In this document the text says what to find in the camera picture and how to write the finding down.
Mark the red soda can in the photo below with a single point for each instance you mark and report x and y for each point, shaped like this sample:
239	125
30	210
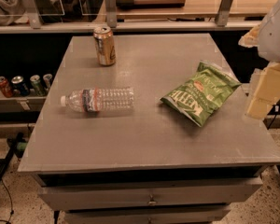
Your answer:
6	88

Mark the gold soda can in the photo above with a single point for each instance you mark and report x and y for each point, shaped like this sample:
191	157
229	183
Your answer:
104	43

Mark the left metal bracket post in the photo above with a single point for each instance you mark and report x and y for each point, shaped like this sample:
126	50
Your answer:
32	13

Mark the grey drawer cabinet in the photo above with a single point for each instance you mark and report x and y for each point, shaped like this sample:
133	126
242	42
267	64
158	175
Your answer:
101	167

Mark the grey low shelf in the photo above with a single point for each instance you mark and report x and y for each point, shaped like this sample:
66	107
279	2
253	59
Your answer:
19	103

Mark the clear plastic water bottle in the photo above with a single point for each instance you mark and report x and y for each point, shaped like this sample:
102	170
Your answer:
99	99

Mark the right metal bracket post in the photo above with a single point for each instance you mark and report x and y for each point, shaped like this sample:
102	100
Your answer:
223	13

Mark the dark blue soda can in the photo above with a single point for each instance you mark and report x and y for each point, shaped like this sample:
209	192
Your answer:
20	85

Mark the green soda can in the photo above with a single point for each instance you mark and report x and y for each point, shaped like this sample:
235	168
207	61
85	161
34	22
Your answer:
37	85

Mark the metal bracket post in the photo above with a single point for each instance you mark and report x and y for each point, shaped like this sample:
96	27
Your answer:
111	13
32	13
223	13

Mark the black stand leg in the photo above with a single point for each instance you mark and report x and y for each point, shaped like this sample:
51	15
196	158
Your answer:
16	147

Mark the upper drawer metal knob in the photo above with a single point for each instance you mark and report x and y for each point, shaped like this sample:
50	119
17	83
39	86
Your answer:
151	201

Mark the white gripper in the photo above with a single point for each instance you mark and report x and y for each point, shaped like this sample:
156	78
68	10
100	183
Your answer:
275	36

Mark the middle metal bracket post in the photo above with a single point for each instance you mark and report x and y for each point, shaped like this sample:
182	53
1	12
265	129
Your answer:
111	13

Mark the silver soda can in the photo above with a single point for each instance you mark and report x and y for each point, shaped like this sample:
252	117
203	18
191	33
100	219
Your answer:
48	78

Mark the green kettle chips bag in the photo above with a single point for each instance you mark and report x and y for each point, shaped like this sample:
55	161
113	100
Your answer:
203	94

